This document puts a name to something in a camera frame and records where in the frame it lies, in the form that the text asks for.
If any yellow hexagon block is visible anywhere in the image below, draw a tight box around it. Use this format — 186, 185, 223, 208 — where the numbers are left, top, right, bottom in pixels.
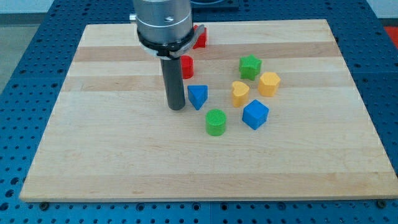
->
257, 72, 281, 97

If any red star block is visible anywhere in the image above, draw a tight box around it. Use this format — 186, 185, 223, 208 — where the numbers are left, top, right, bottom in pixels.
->
193, 27, 207, 49

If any blue cube block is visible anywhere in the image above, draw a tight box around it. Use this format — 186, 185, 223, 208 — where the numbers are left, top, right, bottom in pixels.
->
242, 100, 269, 130

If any wooden board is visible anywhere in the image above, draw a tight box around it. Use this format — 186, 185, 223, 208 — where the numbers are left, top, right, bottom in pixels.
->
20, 19, 397, 202

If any red cylinder block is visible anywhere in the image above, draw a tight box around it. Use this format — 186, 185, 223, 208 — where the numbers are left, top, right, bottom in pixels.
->
181, 55, 194, 79

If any yellow heart block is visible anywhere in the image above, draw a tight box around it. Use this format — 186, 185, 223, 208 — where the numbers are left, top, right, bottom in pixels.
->
231, 81, 250, 108

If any blue triangle block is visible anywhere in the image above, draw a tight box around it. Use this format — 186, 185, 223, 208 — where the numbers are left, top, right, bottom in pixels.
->
187, 85, 208, 110

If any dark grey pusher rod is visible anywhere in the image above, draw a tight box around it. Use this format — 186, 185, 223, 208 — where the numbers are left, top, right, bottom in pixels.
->
160, 58, 185, 111

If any green cylinder block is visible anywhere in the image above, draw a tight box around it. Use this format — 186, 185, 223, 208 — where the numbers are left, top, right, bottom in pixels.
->
205, 109, 226, 136

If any green star block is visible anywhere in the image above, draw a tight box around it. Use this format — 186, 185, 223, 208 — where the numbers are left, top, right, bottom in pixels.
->
239, 55, 262, 81

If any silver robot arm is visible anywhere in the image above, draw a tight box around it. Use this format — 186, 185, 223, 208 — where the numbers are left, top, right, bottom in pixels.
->
132, 0, 205, 60

